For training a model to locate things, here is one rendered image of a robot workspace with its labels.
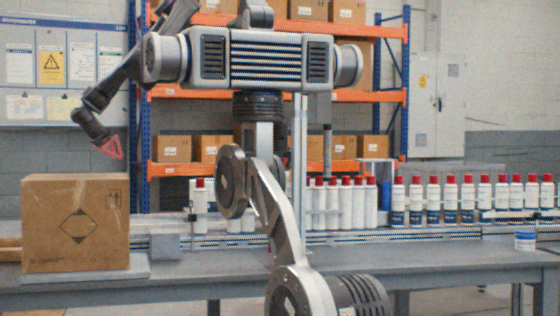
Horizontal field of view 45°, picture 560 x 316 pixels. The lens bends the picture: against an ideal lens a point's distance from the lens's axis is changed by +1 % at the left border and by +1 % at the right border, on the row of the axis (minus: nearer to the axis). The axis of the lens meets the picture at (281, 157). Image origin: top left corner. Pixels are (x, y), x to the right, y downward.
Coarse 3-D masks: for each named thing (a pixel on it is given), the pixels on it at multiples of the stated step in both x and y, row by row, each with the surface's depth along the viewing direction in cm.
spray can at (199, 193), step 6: (198, 180) 243; (198, 186) 243; (204, 186) 245; (198, 192) 242; (204, 192) 243; (198, 198) 242; (204, 198) 243; (198, 204) 242; (204, 204) 243; (198, 210) 243; (204, 210) 243; (198, 222) 243; (204, 222) 244; (198, 228) 243; (204, 228) 244; (198, 234) 243
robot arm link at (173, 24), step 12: (180, 0) 207; (192, 0) 209; (168, 12) 214; (180, 12) 203; (192, 12) 208; (168, 24) 197; (180, 24) 201; (168, 36) 195; (132, 60) 181; (144, 84) 184; (156, 84) 184
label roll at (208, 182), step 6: (192, 180) 303; (204, 180) 305; (210, 180) 307; (192, 186) 298; (210, 186) 294; (192, 192) 298; (210, 192) 294; (192, 198) 298; (210, 198) 294; (192, 204) 298; (210, 204) 294; (216, 204) 295; (210, 210) 294; (216, 210) 295
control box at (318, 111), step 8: (312, 96) 235; (320, 96) 237; (328, 96) 246; (312, 104) 235; (320, 104) 237; (328, 104) 246; (312, 112) 235; (320, 112) 237; (328, 112) 246; (312, 120) 235; (320, 120) 238; (328, 120) 247
